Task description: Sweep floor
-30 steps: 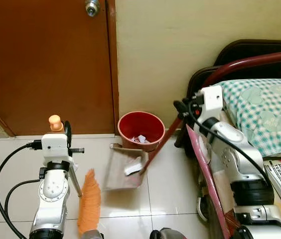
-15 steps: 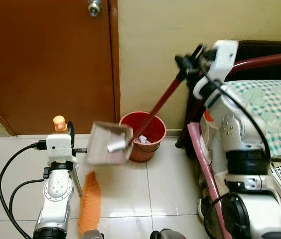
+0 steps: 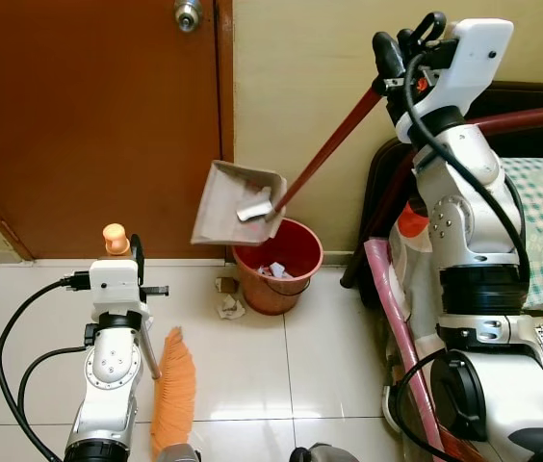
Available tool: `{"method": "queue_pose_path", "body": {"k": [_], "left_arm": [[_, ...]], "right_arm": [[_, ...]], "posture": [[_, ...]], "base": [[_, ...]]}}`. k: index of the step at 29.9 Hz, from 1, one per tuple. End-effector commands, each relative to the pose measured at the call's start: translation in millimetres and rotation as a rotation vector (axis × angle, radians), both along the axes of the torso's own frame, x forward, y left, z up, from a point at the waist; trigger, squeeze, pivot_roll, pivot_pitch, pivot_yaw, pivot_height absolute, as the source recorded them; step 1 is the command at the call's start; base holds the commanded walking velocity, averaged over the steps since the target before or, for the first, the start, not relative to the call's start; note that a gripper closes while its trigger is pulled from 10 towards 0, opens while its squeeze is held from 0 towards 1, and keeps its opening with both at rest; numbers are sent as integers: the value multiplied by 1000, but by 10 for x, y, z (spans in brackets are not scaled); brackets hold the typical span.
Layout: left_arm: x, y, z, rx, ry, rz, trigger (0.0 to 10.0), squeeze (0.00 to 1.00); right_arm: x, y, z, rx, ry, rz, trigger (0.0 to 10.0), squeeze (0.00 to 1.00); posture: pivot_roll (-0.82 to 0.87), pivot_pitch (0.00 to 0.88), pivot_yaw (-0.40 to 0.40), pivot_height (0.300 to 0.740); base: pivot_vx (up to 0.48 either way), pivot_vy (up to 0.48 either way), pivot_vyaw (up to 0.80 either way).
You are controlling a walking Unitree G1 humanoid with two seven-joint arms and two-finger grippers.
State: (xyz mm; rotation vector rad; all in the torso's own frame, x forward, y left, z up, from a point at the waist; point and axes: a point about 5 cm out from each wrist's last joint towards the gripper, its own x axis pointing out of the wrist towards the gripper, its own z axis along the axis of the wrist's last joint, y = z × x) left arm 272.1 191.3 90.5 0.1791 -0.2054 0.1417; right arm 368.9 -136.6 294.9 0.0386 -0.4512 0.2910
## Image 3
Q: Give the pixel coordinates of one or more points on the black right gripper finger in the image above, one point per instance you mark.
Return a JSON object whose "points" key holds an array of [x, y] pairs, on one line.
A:
{"points": [[388, 56], [430, 29]]}

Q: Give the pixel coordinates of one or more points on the orange bristle broom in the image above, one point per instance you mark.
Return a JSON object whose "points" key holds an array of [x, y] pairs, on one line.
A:
{"points": [[173, 390]]}

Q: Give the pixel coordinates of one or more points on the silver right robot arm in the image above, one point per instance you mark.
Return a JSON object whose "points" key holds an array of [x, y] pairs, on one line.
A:
{"points": [[469, 241]]}

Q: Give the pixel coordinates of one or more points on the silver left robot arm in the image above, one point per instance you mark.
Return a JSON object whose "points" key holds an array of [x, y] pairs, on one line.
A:
{"points": [[113, 371]]}

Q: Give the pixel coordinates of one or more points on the small brown scrap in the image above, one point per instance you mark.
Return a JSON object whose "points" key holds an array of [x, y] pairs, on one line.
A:
{"points": [[221, 284]]}

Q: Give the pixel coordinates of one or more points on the crumpled white paper ball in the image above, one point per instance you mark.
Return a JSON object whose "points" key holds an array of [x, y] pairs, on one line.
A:
{"points": [[231, 307]]}

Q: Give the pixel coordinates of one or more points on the white paper scraps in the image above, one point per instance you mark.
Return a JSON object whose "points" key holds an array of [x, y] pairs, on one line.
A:
{"points": [[273, 270]]}

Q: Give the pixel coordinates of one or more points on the dark wooden bed headboard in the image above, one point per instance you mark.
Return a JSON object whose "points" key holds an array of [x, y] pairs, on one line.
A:
{"points": [[541, 96]]}

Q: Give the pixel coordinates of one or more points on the orange plastic bucket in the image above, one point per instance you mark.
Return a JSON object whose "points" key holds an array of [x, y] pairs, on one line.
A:
{"points": [[281, 294]]}

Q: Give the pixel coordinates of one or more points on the brown wooden door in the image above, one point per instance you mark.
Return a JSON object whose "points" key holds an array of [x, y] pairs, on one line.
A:
{"points": [[79, 125]]}

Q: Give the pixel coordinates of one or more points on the orange capped white bottle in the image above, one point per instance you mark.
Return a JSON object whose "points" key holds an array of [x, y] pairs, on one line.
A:
{"points": [[413, 223]]}

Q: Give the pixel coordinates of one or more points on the grey left robot foot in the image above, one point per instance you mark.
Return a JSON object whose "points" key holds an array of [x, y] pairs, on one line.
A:
{"points": [[180, 453]]}

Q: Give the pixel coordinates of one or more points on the grey robot foot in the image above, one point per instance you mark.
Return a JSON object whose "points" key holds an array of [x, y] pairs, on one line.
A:
{"points": [[180, 453], [324, 453]]}

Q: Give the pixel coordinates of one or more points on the silver round door knob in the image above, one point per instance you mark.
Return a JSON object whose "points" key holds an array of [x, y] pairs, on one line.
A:
{"points": [[188, 14]]}

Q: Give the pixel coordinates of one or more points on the grey right robot foot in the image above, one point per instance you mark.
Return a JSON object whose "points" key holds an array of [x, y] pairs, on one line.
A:
{"points": [[324, 453]]}

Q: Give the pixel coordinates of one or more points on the pink wrapped pole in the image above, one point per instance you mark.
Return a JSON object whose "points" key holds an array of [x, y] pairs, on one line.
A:
{"points": [[397, 327]]}

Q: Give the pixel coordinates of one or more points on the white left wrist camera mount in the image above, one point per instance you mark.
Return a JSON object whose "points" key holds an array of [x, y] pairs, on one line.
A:
{"points": [[116, 281]]}

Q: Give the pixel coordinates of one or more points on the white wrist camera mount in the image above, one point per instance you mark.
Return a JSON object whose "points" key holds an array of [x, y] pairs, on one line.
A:
{"points": [[116, 281], [474, 58]]}

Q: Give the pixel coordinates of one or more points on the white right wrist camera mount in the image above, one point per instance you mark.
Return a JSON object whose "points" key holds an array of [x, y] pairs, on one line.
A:
{"points": [[474, 58]]}

